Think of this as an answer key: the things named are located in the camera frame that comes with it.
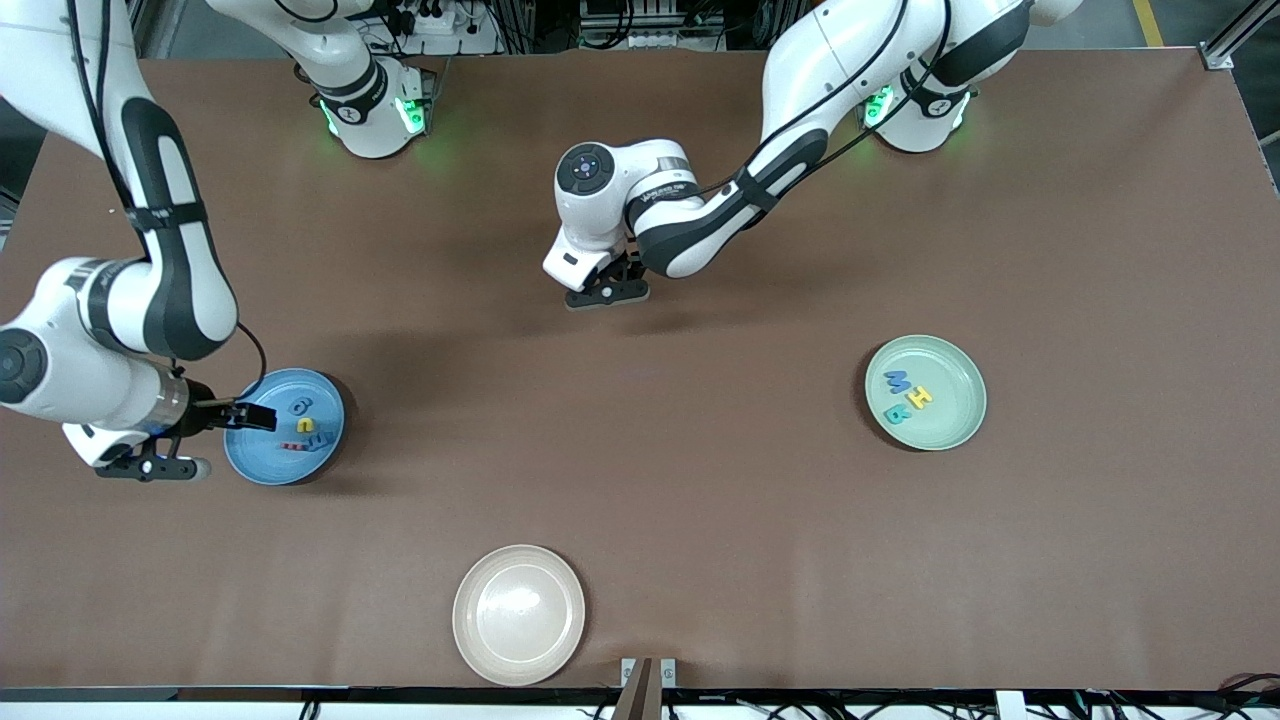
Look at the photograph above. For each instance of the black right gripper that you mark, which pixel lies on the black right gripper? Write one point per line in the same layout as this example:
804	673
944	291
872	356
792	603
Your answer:
207	412

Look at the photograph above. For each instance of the blue round plate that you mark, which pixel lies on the blue round plate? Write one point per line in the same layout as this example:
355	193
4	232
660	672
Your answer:
260	460

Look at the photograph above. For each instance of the blue foam letter m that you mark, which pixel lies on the blue foam letter m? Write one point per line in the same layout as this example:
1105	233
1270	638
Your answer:
320	441

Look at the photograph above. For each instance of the blue foam letter W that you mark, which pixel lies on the blue foam letter W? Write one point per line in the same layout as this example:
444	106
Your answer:
897	381

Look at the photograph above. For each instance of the dark equipment cabinet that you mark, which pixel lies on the dark equipment cabinet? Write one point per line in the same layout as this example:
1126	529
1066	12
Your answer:
650	20

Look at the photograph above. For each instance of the brown table cover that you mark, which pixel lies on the brown table cover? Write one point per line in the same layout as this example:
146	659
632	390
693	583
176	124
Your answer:
700	520

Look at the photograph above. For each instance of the white power strip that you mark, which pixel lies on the white power strip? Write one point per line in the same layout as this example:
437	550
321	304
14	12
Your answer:
450	40

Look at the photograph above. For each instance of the green round plate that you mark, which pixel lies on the green round plate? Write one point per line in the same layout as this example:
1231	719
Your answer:
945	425

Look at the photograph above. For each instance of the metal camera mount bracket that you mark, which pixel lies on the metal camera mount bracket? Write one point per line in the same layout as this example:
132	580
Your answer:
640	690

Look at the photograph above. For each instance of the beige round plate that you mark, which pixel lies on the beige round plate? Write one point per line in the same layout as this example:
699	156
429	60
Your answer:
519	615

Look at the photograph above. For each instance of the teal foam letter R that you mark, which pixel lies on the teal foam letter R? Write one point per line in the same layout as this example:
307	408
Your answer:
897	414

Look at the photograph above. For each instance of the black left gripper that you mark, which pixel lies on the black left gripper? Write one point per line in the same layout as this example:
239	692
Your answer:
637	269

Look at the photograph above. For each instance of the black table edge rail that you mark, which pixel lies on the black table edge rail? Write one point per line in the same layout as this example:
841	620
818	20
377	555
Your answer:
300	693

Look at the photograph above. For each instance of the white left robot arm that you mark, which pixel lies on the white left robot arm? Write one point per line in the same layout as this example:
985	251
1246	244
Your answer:
850	70

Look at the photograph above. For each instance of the aluminium frame post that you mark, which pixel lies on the aluminium frame post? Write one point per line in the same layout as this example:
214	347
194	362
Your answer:
1218	58

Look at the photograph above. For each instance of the yellow foam letter H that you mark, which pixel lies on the yellow foam letter H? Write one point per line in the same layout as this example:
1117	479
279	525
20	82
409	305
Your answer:
918	397

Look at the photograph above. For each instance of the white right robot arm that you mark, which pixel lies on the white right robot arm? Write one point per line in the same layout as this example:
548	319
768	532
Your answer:
160	200

